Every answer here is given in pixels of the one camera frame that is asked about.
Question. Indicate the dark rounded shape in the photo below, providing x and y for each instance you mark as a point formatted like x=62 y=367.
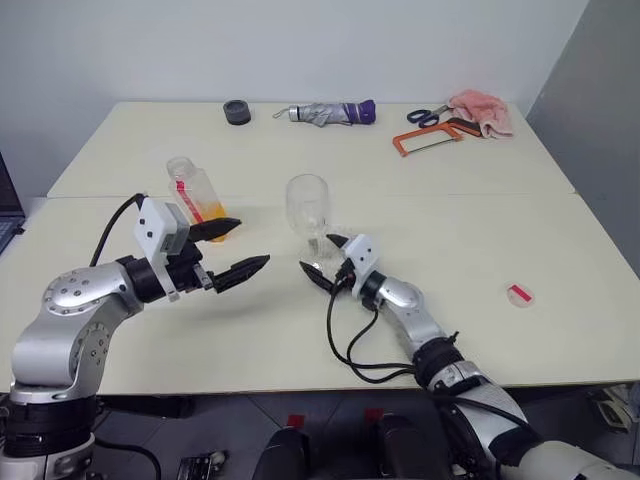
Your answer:
x=280 y=455
x=410 y=445

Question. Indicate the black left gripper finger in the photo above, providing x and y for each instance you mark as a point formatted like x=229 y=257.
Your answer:
x=240 y=272
x=215 y=229

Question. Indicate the black white floor equipment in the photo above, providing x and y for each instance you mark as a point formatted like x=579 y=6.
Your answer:
x=615 y=407

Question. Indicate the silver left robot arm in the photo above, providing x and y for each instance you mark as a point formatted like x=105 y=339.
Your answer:
x=75 y=295

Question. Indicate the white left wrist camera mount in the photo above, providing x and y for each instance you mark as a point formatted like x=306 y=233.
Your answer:
x=150 y=225

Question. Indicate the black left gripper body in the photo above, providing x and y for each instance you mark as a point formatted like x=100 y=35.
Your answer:
x=182 y=270

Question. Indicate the plastic bottle with orange liquid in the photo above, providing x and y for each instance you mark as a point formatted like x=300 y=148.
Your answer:
x=197 y=185

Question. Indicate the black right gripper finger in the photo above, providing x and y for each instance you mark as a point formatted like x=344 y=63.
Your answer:
x=316 y=275
x=339 y=241

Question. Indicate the small black floor device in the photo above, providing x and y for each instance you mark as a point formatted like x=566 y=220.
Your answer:
x=202 y=467

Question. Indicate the folded silver purple umbrella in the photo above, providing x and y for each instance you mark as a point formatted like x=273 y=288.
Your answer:
x=325 y=112

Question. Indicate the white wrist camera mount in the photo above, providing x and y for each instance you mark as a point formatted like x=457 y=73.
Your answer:
x=150 y=225
x=362 y=255

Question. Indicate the orange hacksaw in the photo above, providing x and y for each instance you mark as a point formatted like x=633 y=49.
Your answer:
x=465 y=127

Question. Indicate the clear wine glass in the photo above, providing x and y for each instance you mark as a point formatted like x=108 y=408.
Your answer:
x=305 y=200

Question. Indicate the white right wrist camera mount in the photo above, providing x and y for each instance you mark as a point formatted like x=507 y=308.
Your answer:
x=362 y=255

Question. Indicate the red floor marker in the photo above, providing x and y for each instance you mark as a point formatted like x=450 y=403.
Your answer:
x=373 y=415
x=296 y=421

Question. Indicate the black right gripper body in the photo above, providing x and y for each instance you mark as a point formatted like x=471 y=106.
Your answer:
x=345 y=267

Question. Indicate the pink towel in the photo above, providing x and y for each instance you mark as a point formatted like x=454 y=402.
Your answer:
x=485 y=112

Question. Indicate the clear bottle cap red label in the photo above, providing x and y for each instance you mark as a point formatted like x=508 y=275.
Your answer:
x=520 y=293

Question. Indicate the dark laptop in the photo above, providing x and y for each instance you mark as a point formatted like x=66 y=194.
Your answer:
x=7 y=200

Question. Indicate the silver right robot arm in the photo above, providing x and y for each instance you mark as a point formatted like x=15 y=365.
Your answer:
x=415 y=310

